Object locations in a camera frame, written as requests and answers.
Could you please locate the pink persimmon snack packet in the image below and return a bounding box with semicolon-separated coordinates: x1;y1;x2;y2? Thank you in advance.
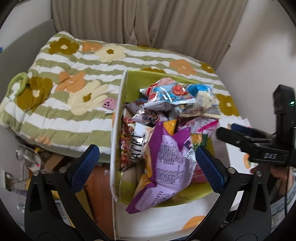
177;116;219;137

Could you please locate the purple snack bag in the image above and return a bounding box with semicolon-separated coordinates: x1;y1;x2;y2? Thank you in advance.
126;123;197;214

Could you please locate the blue red white snack bag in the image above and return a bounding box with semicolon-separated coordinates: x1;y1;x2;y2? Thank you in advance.
139;82;215;105

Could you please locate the zebra pattern snack bag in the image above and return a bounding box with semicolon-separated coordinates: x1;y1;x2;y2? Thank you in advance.
128;122;154;163

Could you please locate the person's right hand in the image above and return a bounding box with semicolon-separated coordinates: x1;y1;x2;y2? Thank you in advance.
267;165;294;202

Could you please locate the orange snack packet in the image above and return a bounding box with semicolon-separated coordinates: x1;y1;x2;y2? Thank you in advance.
163;120;177;136

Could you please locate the green cardboard box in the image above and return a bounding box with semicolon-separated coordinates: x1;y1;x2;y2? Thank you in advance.
110;70;213;207

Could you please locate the dark cartoon snack packet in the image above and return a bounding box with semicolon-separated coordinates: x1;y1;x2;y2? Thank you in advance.
126;101;169;127

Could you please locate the beige curtain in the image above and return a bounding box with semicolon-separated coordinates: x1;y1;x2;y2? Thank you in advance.
51;0;247;67

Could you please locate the floral striped quilt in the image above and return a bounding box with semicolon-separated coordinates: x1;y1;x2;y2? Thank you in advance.
1;32;239;157

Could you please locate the pink smartphone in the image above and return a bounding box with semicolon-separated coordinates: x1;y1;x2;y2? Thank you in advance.
102;97;117;110

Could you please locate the grey headboard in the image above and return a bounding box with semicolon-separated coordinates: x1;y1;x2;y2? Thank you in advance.
0;19;56;98

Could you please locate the green ring toy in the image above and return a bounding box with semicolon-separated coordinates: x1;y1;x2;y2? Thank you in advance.
7;72;29;96

